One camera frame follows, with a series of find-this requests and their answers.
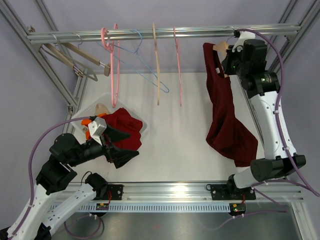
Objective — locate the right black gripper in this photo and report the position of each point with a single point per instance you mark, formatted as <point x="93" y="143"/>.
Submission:
<point x="230" y="55"/>

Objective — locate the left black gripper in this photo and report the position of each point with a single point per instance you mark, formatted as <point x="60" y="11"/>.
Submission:
<point x="119" y="157"/>

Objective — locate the wooden hanger with metal hook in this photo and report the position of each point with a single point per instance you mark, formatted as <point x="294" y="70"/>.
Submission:
<point x="223" y="45"/>

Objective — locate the red t shirt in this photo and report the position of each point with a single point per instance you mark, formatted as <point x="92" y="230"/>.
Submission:
<point x="123" y="121"/>

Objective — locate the beige t shirt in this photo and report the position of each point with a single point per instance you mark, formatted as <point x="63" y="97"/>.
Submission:
<point x="99" y="108"/>

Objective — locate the orange t shirt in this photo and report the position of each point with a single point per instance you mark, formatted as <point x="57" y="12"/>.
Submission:
<point x="85" y="123"/>

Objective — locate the thin pink wire hanger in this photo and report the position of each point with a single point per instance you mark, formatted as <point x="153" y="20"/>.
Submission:
<point x="177" y="46"/>

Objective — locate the dark maroon t shirt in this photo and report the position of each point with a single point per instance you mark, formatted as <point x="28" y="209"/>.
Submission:
<point x="227" y="135"/>

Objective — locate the beige round hook hanger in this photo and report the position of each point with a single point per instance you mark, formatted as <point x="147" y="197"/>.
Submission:
<point x="157" y="62"/>

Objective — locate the pink plastic hanger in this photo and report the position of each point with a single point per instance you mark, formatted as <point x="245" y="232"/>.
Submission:
<point x="109" y="45"/>

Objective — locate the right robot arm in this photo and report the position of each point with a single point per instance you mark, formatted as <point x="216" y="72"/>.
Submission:
<point x="247" y="60"/>

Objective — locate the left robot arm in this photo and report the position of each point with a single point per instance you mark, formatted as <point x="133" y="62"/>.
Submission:
<point x="37" y="220"/>

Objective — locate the empty wooden hanger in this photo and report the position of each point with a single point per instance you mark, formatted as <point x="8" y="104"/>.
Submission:
<point x="89" y="57"/>
<point x="79" y="68"/>

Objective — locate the white plastic basket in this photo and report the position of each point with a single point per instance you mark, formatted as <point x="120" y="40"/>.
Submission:
<point x="89" y="109"/>

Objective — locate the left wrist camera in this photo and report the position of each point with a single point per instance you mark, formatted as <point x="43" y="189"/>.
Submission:
<point x="96" y="129"/>

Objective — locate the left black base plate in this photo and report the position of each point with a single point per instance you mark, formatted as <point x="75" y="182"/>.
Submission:
<point x="114" y="191"/>

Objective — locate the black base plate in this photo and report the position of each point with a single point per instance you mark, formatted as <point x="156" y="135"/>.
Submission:
<point x="227" y="192"/>
<point x="114" y="191"/>

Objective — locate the aluminium hanging rail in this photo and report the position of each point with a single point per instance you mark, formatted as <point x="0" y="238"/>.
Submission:
<point x="277" y="29"/>

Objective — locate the white slotted cable duct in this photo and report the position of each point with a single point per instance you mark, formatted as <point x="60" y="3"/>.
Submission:
<point x="183" y="207"/>

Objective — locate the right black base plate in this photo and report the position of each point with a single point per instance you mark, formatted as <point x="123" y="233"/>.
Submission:
<point x="227" y="192"/>

